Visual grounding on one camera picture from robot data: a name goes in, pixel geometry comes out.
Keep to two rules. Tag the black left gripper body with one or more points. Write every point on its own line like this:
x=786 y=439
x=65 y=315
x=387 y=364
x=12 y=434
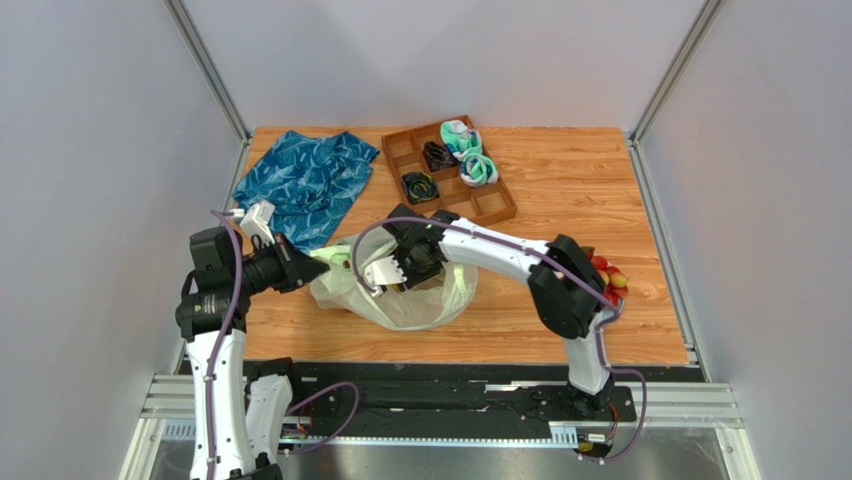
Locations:
x=278 y=267

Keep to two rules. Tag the translucent white plastic bag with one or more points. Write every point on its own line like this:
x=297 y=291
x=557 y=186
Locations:
x=429 y=305

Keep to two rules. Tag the fake red lychee bunch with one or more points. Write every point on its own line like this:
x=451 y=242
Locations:
x=607 y=278

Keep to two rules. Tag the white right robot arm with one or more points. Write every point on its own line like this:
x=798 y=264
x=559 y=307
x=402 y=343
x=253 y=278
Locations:
x=566 y=290

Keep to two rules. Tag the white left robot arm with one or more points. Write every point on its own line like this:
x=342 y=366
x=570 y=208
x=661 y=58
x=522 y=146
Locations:
x=238 y=414

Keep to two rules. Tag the dark green leaf rolled sock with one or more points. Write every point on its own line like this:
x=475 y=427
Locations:
x=419 y=187

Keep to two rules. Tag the blue shark print cloth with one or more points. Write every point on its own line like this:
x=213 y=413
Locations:
x=311 y=182

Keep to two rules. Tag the wooden compartment tray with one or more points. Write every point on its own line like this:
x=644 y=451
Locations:
x=486 y=205

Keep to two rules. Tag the black patterned rolled sock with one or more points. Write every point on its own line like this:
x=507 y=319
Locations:
x=438 y=157

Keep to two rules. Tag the teal white sock lower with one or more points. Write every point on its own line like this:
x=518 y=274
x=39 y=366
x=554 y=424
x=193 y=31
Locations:
x=477 y=170

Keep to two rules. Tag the teal white sock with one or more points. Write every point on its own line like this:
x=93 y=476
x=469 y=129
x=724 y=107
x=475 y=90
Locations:
x=477 y=170
x=460 y=139

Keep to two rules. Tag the teal white sock upper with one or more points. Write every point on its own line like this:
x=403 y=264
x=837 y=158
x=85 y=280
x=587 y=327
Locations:
x=460 y=139

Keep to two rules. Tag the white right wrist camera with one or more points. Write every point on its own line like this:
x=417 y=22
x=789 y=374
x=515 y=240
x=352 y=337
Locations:
x=383 y=274

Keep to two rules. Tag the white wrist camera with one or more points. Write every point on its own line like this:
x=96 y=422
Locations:
x=255 y=223
x=383 y=274

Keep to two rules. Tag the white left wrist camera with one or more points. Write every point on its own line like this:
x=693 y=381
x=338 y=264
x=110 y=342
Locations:
x=255 y=223

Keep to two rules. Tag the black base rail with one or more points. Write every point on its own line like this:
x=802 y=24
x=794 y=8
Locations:
x=440 y=401

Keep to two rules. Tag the right aluminium frame post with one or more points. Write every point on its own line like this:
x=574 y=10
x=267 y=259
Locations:
x=688 y=47

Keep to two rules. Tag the grey aluminium frame post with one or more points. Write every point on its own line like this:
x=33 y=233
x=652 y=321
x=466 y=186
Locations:
x=188 y=29

